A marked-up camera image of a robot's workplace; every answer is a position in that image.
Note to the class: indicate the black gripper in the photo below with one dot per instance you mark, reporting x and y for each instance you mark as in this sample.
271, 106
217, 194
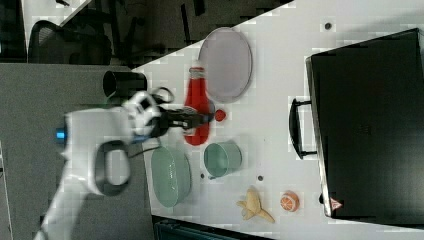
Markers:
176, 118

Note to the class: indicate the red ketchup bottle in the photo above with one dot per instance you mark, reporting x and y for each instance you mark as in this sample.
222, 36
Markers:
196, 99

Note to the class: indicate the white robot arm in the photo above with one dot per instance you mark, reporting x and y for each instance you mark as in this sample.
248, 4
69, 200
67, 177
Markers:
94, 139

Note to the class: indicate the grey round plate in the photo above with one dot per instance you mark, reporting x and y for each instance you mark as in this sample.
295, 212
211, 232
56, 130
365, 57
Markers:
227, 58

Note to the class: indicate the red toy strawberry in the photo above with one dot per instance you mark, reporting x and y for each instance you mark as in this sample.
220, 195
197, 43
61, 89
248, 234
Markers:
220, 115

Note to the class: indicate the green mug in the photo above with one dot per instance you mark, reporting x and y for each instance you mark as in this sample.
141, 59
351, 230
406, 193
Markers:
222, 158

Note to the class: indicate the green oval colander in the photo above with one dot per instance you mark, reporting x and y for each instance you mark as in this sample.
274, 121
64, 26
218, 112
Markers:
171, 176

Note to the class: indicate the black cylindrical container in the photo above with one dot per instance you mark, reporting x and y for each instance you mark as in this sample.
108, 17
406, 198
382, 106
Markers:
123, 84

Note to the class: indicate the peeled toy banana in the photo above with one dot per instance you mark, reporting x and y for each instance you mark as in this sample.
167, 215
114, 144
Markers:
251, 207

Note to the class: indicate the dark blue bin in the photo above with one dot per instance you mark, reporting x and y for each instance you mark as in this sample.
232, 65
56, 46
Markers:
171, 229

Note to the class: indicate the toy orange half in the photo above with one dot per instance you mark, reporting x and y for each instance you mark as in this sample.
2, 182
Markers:
290, 201

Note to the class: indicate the black office chair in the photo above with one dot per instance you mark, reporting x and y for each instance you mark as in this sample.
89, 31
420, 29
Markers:
52, 44

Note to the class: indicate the black toaster oven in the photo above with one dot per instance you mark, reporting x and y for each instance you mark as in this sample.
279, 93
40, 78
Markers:
367, 110

